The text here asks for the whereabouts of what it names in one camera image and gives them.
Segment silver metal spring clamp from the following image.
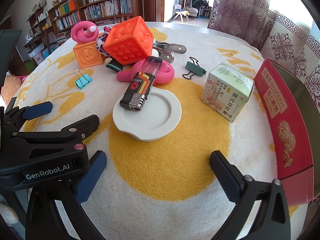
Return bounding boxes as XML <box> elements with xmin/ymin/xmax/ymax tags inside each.
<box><xmin>153</xmin><ymin>41</ymin><xmax>187</xmax><ymax>63</ymax></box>

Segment small wooden stool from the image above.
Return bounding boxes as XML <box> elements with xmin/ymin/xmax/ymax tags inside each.
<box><xmin>173</xmin><ymin>10</ymin><xmax>190</xmax><ymax>22</ymax></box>

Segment red biscuit tin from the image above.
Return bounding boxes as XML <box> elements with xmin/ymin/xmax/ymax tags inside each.
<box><xmin>254</xmin><ymin>58</ymin><xmax>319</xmax><ymax>206</ymax></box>

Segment light orange embossed cube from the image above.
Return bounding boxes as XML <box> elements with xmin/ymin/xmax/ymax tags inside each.
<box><xmin>73</xmin><ymin>41</ymin><xmax>105</xmax><ymax>69</ymax></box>

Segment white green medicine box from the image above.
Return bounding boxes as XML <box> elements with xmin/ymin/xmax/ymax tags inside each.
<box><xmin>202</xmin><ymin>63</ymin><xmax>254</xmax><ymax>122</ymax></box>

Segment red-orange embossed cube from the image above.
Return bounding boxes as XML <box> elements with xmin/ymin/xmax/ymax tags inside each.
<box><xmin>103</xmin><ymin>16</ymin><xmax>153</xmax><ymax>65</ymax></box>

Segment teal binder clip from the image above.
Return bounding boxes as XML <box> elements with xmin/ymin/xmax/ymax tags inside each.
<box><xmin>73</xmin><ymin>68</ymin><xmax>92</xmax><ymax>89</ymax></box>

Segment leopard print plush toy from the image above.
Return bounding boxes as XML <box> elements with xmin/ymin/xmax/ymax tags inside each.
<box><xmin>95</xmin><ymin>26</ymin><xmax>111</xmax><ymax>58</ymax></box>

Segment black orange lighter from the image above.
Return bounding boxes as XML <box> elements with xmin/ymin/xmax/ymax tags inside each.
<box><xmin>119</xmin><ymin>56</ymin><xmax>163</xmax><ymax>111</ymax></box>

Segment dark green binder clip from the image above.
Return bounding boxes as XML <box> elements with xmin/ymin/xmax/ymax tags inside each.
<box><xmin>182</xmin><ymin>56</ymin><xmax>207</xmax><ymax>80</ymax></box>

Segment white yellow towel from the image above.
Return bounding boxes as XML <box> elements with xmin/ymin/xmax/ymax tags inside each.
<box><xmin>16</xmin><ymin>27</ymin><xmax>277</xmax><ymax>239</ymax></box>

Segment dark green cosmetic tube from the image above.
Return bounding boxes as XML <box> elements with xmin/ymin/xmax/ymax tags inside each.
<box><xmin>106</xmin><ymin>59</ymin><xmax>123</xmax><ymax>72</ymax></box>

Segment wooden bookshelf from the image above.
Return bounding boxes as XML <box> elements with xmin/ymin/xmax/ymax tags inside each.
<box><xmin>24</xmin><ymin>0</ymin><xmax>143</xmax><ymax>53</ymax></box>

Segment panda squishy toy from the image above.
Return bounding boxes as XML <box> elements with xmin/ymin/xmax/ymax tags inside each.
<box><xmin>151</xmin><ymin>48</ymin><xmax>159</xmax><ymax>57</ymax></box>

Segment patterned purple curtain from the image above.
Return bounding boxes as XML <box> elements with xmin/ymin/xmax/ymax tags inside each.
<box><xmin>208</xmin><ymin>0</ymin><xmax>319</xmax><ymax>107</ymax></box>

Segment pink knotted foam tube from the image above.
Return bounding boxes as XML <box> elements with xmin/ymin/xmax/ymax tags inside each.
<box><xmin>116</xmin><ymin>60</ymin><xmax>175</xmax><ymax>85</ymax></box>

